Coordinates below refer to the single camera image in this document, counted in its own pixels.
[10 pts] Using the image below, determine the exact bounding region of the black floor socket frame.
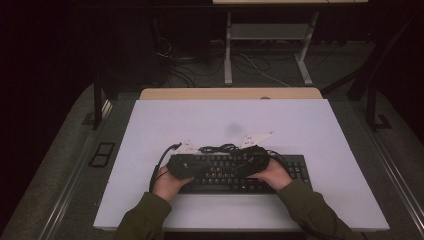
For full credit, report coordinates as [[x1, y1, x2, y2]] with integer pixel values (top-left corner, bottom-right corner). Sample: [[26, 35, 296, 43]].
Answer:
[[87, 141, 116, 169]]

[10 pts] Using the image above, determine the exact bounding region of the grey metal stand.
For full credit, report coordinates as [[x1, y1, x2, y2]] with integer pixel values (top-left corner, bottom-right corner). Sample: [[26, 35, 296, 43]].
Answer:
[[223, 11, 320, 87]]

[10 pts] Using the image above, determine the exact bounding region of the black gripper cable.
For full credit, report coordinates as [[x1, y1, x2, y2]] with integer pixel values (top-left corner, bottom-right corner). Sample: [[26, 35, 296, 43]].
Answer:
[[266, 149, 292, 175], [148, 142, 183, 194]]

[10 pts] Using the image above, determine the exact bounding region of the person's right hand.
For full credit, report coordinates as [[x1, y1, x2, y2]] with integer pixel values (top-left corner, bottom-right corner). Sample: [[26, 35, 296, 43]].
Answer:
[[248, 157, 294, 193]]

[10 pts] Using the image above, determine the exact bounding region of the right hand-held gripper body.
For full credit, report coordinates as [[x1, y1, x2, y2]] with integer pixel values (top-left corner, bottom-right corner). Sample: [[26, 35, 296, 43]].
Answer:
[[237, 131, 275, 175]]

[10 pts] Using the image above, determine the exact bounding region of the thin black upright stand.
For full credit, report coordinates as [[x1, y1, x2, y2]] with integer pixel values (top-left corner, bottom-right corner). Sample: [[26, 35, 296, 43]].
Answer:
[[91, 74, 105, 131]]

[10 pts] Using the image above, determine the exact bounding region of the white floor cable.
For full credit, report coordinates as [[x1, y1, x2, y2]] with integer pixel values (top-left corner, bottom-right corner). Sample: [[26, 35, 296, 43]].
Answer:
[[239, 53, 292, 89]]

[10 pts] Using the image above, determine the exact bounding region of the black angled stand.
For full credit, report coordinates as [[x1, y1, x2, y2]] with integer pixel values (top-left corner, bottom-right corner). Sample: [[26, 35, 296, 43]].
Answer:
[[319, 14, 394, 133]]

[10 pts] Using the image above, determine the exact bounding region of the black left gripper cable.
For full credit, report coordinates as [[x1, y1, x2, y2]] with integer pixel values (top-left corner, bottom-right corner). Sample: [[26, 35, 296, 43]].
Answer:
[[148, 142, 183, 194]]

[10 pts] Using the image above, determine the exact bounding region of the person's left hand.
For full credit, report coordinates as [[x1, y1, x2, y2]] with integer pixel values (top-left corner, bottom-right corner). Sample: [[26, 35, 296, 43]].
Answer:
[[152, 173, 195, 203]]

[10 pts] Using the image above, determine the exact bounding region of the wooden table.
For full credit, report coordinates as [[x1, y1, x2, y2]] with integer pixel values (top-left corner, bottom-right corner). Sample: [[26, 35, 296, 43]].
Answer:
[[138, 87, 324, 101]]

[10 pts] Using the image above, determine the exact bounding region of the black computer keyboard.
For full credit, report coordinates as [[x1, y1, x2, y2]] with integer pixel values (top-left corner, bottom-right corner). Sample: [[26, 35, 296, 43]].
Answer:
[[178, 153, 313, 196]]

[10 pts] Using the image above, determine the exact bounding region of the black keyboard cable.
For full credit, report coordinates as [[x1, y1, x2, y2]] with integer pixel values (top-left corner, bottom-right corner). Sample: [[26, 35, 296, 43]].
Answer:
[[198, 143, 242, 155]]

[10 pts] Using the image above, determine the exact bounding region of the black floor cable bundle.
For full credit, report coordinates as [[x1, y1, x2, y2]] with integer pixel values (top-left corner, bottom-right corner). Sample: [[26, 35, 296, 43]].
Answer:
[[154, 35, 225, 88]]

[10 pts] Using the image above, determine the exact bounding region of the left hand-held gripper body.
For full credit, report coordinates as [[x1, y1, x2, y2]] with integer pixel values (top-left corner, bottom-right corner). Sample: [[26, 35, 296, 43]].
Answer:
[[167, 140, 202, 180]]

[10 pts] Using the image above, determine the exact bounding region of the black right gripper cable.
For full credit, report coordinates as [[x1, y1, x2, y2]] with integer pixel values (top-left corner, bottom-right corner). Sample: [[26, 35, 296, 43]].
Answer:
[[266, 149, 292, 175]]

